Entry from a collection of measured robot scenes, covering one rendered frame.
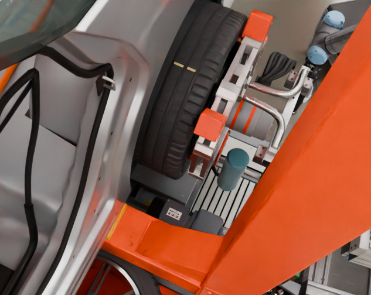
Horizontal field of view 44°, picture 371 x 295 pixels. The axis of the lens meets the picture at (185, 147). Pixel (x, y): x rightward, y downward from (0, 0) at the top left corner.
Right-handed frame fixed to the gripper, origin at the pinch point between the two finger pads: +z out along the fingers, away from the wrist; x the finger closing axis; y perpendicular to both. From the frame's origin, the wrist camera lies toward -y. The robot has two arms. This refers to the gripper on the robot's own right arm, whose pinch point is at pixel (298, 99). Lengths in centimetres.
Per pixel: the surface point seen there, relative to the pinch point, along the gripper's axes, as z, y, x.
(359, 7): -113, -49, 17
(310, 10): -132, -83, -7
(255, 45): 7.7, 29.0, -22.0
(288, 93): 12.5, 18.2, -5.5
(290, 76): 0.7, 12.0, -6.5
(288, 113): 17.7, 15.0, -2.6
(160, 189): 36, -61, -39
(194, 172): 44, -6, -24
